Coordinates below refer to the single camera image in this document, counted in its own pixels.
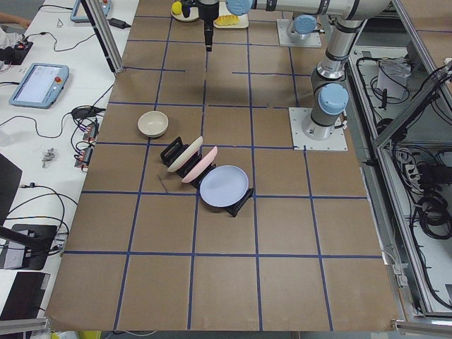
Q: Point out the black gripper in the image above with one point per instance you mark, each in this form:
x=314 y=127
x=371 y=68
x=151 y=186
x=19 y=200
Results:
x=208 y=14

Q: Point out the yellow bread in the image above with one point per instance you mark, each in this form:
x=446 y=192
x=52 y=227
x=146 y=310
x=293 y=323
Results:
x=226 y=20

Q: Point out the blue plate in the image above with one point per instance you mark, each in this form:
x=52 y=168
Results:
x=224 y=186

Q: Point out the cream plate in rack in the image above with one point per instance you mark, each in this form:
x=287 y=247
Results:
x=186 y=155

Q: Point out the pink plate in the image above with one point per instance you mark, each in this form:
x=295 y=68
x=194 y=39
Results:
x=201 y=166

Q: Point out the yellow lemon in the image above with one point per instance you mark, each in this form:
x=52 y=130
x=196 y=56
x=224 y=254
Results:
x=176 y=8

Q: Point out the cream rectangular tray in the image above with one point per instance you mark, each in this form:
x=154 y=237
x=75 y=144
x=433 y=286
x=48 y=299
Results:
x=243 y=20

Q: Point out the black power adapter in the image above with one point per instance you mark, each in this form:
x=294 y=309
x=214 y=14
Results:
x=117 y=23

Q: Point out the blue teach pendant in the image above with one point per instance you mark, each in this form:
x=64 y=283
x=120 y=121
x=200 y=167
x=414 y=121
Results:
x=40 y=86
x=78 y=14

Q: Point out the cream bowl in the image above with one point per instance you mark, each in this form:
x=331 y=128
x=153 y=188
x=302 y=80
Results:
x=153 y=124

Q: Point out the black dish rack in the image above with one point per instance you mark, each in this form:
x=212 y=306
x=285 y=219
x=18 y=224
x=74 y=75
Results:
x=175 y=149

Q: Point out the white paper bag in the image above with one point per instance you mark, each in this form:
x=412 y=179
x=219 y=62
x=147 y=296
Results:
x=393 y=77

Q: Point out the black monitor stand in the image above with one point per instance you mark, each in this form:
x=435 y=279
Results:
x=27 y=246

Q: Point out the aluminium frame post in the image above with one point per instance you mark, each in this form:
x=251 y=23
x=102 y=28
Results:
x=104 y=35

